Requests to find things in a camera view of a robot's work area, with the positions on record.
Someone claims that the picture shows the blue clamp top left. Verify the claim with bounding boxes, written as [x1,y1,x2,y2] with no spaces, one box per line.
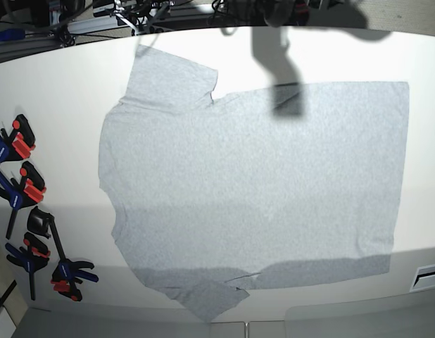
[0,114,36,165]

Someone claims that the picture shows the blue clamp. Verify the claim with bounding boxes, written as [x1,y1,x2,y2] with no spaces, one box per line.
[5,232,51,301]
[0,161,46,239]
[0,114,36,165]

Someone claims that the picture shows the long black bar clamp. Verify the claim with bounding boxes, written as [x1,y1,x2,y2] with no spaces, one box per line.
[27,206,99,302]

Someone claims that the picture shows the grey T-shirt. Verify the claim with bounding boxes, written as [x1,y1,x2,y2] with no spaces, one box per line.
[99,46,409,322]

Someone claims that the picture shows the blue box on rail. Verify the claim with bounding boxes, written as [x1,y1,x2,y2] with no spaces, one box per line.
[0,28,26,42]

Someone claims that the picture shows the white label plate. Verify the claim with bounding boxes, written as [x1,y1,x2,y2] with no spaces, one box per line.
[410,264,435,292]

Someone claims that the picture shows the aluminium frame rail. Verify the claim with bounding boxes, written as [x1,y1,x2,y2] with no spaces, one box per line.
[0,16,132,63]

